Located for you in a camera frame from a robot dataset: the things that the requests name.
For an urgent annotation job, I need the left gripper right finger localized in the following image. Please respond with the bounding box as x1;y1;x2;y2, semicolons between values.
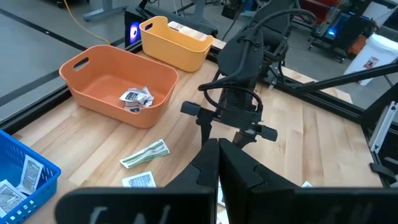
220;138;299;224

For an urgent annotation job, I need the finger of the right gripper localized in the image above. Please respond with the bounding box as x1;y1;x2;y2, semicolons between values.
196;118;213;147
233;130;256;149

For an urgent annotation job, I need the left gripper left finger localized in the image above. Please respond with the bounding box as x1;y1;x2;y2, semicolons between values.
164;138;220;191

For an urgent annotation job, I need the green striped white packet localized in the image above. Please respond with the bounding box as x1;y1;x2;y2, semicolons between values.
119;139;171;169

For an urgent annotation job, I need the yellow plastic bin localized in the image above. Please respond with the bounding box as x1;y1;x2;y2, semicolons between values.
139;15;215;73

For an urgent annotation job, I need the orange plastic bin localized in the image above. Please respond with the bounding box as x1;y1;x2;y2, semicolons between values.
58;44;180;129

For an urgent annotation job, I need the black computer tower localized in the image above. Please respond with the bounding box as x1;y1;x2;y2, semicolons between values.
124;6;218;49

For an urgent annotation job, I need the black cart blue light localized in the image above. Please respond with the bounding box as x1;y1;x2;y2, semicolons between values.
307;0;374;60

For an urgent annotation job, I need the white trash bin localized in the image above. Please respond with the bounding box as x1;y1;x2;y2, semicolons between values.
343;32;398;86

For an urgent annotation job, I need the blue plastic bin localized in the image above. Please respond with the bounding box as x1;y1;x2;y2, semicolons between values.
0;129;62;224

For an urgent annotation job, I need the desk with grey legs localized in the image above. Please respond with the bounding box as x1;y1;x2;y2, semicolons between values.
82;0;128;22

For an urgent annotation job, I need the yellow floor cable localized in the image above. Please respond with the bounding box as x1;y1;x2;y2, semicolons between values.
62;0;111;46

